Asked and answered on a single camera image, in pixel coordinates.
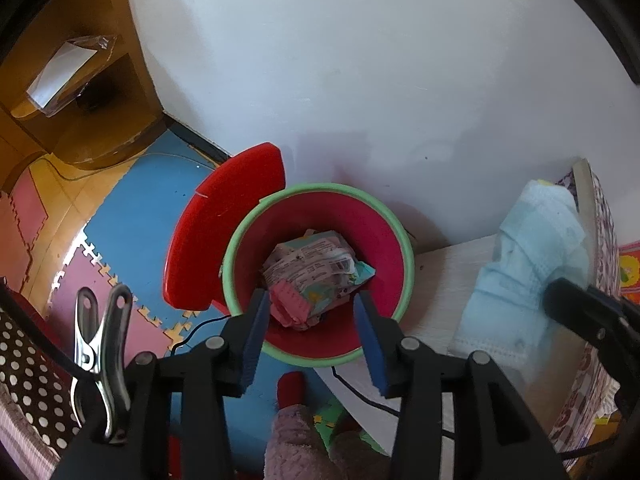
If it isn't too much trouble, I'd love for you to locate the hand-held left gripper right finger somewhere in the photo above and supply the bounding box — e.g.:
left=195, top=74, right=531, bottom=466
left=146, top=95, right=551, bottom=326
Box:
left=352, top=290, right=571, bottom=480

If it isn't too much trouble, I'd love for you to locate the red bucket with green rim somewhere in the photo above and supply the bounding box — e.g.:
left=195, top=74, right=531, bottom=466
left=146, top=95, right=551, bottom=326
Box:
left=221, top=182, right=416, bottom=367

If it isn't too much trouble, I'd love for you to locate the red floral printed cloth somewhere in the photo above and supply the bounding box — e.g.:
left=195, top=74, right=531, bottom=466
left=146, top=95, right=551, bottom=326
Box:
left=617, top=242, right=640, bottom=306

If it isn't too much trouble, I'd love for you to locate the teal wet wipes pack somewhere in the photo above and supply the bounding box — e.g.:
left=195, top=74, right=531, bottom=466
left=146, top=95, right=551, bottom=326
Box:
left=262, top=230, right=377, bottom=331

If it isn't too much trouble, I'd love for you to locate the clear package with white paper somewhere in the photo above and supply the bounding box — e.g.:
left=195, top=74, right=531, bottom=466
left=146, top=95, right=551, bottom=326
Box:
left=25, top=35, right=123, bottom=118

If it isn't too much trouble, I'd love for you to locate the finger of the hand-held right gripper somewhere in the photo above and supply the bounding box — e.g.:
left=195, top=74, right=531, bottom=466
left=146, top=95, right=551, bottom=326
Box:
left=542, top=277, right=640, bottom=366

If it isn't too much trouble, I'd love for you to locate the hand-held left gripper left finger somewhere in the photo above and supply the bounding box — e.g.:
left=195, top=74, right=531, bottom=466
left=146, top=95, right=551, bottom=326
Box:
left=50, top=287, right=272, bottom=480

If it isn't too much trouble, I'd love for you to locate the light blue face mask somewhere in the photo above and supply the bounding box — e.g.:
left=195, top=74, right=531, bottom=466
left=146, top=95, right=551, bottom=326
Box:
left=446, top=179, right=590, bottom=368

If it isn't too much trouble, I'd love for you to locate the black polka dot cloth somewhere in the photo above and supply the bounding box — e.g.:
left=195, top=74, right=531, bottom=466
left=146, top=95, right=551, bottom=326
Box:
left=0, top=305, right=83, bottom=441

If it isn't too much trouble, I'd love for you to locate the pink ridged plastic piece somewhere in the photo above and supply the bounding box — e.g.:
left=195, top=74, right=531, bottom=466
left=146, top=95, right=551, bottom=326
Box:
left=269, top=282, right=312, bottom=328

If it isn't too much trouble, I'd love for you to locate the red sock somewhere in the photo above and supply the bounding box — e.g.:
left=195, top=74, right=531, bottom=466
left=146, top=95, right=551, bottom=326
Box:
left=276, top=372, right=306, bottom=411

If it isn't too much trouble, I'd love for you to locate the metal spring clip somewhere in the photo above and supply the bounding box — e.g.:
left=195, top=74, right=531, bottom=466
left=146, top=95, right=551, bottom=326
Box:
left=70, top=284, right=133, bottom=445

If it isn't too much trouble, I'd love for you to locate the red bin lid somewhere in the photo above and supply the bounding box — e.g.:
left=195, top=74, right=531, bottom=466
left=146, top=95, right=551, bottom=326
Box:
left=164, top=142, right=287, bottom=313

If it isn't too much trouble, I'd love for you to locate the pink ribbed cloth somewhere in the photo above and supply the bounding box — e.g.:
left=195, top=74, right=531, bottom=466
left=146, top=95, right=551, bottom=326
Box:
left=0, top=400, right=66, bottom=476

